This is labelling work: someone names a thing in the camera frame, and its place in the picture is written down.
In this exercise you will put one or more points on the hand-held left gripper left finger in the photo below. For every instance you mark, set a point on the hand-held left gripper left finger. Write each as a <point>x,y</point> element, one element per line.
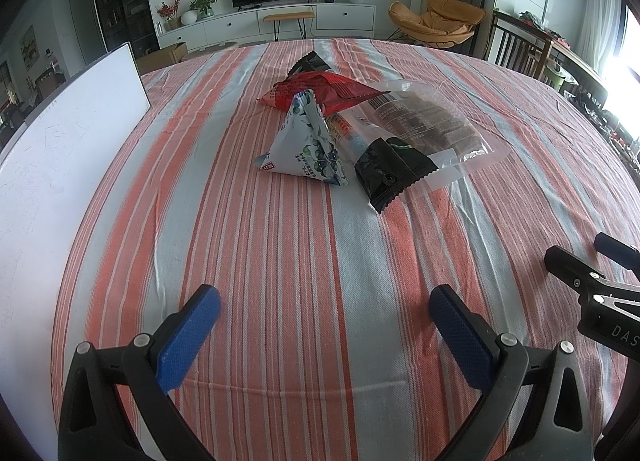
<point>187,341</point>

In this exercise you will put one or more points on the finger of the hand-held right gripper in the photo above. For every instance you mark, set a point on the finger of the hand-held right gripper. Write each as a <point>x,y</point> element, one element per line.
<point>565,261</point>
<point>615,248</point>

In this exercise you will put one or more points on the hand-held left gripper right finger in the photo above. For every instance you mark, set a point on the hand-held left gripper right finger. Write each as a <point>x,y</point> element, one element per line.
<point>465,341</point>

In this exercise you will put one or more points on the white cardboard box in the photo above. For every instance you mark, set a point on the white cardboard box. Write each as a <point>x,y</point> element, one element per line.
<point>60,141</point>

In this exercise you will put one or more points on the red striped tablecloth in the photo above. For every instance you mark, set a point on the red striped tablecloth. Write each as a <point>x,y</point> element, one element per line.
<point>300,266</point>

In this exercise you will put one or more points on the black white snack packet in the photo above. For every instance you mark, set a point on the black white snack packet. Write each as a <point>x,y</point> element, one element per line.
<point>392,168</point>

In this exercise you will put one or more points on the clear packet of brown bars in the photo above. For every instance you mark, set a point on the clear packet of brown bars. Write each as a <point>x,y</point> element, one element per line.
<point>430,121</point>

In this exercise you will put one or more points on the wooden dining chair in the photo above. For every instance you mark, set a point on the wooden dining chair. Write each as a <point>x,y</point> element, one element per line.
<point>515,48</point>

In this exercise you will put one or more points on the white blue triangular snack packet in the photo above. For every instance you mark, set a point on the white blue triangular snack packet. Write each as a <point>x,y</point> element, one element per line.
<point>305,141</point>

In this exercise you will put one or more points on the orange lounge chair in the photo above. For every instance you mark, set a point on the orange lounge chair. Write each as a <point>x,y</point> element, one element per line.
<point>432,18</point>

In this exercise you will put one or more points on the red snack packet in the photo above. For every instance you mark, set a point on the red snack packet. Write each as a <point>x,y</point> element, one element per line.
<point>320,88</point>

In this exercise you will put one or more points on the brown cardboard box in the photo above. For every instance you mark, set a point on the brown cardboard box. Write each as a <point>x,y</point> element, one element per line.
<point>162,56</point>

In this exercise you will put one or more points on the small black snack packet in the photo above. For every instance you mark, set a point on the small black snack packet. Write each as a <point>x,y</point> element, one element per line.
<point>309,63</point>

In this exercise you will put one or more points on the white television cabinet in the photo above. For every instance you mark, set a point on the white television cabinet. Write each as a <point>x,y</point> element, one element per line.
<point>230,26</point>

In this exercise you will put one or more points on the white round vase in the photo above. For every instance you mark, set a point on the white round vase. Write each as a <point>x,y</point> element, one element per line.
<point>189,17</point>

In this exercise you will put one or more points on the red flower plant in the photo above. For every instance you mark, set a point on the red flower plant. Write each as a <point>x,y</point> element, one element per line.
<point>169,11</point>

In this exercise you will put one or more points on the green potted plant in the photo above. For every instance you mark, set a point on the green potted plant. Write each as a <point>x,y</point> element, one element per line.
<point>204,3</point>

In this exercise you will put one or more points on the wooden bench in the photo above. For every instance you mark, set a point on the wooden bench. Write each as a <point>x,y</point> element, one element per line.
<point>289,17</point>

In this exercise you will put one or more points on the framed wall picture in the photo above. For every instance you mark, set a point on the framed wall picture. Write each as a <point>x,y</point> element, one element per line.
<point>30,48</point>

